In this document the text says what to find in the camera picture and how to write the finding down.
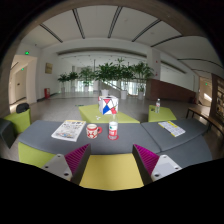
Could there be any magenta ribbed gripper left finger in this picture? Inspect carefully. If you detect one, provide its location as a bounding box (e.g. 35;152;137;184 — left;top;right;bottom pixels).
42;144;91;182

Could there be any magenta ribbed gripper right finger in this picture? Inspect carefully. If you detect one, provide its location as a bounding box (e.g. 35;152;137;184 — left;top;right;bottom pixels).
132;144;181;182

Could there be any clear water bottle red cap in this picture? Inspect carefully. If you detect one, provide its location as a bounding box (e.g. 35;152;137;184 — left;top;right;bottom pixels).
109;114;118;136

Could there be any distant clear water bottle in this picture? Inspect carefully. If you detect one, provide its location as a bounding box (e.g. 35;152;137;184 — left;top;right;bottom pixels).
155;98;161;113

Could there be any newspaper on grey seat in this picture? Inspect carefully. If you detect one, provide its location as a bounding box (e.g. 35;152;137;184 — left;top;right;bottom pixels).
51;120;86;142

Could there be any lime green near seat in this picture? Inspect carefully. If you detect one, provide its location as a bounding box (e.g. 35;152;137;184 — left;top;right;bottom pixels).
80;154;143;191

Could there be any red and white mug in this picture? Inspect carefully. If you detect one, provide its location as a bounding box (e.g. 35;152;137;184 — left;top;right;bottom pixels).
86;124;102;139

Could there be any yellow and white booklet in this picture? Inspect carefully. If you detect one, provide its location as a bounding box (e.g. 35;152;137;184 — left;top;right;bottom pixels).
159;121;185;137

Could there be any grey curved bench left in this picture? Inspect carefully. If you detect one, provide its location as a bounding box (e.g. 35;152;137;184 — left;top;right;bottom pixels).
19;120;160;155

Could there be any grey curved bench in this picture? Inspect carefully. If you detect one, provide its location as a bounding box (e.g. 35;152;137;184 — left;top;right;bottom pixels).
142;119;212;166
19;120;160;155

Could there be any grey curved bench right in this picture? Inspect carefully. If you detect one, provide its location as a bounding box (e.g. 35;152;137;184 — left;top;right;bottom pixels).
142;119;212;166

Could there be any round red coaster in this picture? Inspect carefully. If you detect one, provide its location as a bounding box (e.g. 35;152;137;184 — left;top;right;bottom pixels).
108;134;119;140

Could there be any lime green right table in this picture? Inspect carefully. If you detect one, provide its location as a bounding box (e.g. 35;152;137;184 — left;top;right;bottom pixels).
148;105;176;122

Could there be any lime green table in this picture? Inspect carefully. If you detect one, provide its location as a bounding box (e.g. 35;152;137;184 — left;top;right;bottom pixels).
79;104;138;123
148;105;176;122

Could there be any lime green centre table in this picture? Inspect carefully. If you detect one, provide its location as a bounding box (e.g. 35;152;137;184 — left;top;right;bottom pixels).
79;104;138;123

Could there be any lime green left chair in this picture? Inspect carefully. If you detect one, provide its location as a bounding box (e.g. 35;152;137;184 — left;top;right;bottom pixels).
4;110;31;134

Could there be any white red blue cube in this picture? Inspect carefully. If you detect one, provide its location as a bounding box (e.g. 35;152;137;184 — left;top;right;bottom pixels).
98;96;119;115

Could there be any wooden bench at right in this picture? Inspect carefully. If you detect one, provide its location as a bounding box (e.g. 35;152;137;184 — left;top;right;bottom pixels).
186;107;224;137

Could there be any black backpack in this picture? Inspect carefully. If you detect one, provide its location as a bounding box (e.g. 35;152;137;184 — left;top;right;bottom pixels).
16;103;30;113

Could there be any red fire extinguisher box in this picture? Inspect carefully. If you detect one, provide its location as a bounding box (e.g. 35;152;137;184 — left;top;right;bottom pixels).
44;88;50;99

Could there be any row of potted plants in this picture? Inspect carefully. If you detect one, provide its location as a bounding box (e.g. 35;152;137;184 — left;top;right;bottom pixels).
58;58;154;94

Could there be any framed wall plaque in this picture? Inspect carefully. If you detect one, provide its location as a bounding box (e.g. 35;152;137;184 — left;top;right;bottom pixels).
45;63;53;74

